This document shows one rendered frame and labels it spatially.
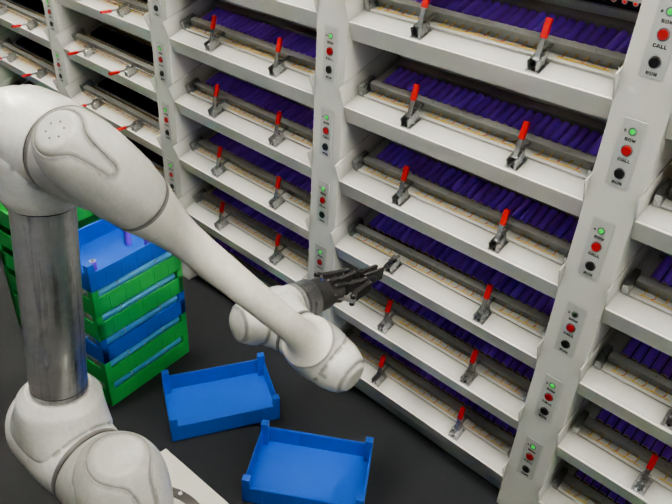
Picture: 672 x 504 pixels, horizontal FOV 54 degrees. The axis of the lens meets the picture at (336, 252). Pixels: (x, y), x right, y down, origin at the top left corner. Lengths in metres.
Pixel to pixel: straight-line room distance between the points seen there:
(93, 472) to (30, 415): 0.18
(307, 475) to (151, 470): 0.67
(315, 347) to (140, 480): 0.37
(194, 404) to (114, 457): 0.80
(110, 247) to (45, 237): 0.84
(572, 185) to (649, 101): 0.22
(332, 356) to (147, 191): 0.49
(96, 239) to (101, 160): 1.09
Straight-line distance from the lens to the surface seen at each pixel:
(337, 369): 1.24
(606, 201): 1.28
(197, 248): 1.09
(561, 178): 1.34
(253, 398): 2.00
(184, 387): 2.05
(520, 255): 1.44
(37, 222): 1.11
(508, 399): 1.66
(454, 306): 1.59
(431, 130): 1.47
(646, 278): 1.40
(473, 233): 1.49
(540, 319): 1.54
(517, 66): 1.31
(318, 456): 1.86
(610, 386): 1.49
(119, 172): 0.92
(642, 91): 1.21
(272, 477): 1.81
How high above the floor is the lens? 1.43
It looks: 33 degrees down
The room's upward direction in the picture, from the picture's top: 4 degrees clockwise
